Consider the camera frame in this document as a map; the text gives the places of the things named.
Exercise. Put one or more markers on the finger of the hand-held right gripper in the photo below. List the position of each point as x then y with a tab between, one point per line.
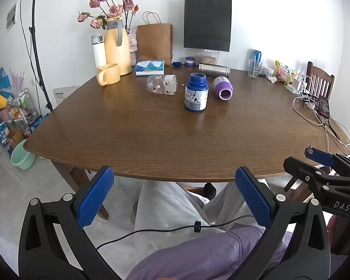
302	170
319	156

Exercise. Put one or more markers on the blue supplement bottle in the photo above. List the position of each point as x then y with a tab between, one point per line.
196	93

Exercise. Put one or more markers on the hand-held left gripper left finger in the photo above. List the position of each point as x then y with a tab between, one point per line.
94	199

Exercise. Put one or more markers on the person's purple jacket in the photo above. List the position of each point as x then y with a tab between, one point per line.
198	253

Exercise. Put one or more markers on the blue drink can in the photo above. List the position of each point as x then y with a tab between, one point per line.
256	57

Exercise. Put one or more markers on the wooden chair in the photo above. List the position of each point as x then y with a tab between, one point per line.
320	83

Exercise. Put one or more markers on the colourful snack packets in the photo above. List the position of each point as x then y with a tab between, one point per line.
284	71

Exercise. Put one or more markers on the cardboard box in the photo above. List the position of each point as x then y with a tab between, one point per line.
14	137

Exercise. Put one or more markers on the green plastic basin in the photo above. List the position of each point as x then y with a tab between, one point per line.
22	157

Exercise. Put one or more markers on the dark blue lid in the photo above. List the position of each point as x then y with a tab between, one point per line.
177	64

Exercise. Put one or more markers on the crumpled white tissue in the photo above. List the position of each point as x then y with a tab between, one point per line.
271	79

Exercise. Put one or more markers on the pink floral vase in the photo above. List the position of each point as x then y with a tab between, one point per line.
132	45

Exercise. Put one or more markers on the steel thermos flask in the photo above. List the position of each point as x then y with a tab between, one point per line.
214	69

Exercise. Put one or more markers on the white thermos bottle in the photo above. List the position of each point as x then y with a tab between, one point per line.
98	51

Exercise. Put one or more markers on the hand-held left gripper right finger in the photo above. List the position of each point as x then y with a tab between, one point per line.
254	199

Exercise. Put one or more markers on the blue tissue pack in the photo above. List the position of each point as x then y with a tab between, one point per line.
150	67

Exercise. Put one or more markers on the brown paper bag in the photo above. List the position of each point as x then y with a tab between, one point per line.
154	42

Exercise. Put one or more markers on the purple bottle lying down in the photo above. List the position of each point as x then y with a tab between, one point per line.
223	87

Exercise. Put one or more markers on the yellow thermos jug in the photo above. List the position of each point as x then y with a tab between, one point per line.
117	48

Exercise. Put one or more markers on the white wall vent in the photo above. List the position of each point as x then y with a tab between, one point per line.
11	16

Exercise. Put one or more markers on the clear food container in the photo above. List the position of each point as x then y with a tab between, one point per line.
210	57

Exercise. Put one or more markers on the black light stand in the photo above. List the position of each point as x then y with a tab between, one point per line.
38	43

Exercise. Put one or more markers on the white power strip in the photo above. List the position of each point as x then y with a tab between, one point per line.
294	87

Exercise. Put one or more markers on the metal storage rack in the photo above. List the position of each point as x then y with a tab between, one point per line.
20	108

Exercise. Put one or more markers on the clear drinking glass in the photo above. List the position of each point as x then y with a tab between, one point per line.
254	69

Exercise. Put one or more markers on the yellow mug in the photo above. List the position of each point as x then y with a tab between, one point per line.
108	74

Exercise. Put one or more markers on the small purple jar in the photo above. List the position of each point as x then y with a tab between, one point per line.
189	61

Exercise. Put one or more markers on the dried pink flowers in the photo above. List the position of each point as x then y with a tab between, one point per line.
110	1

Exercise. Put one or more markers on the black paper bag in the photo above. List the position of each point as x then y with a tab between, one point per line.
207	23

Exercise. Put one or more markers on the small white cup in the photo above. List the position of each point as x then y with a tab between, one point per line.
268	71

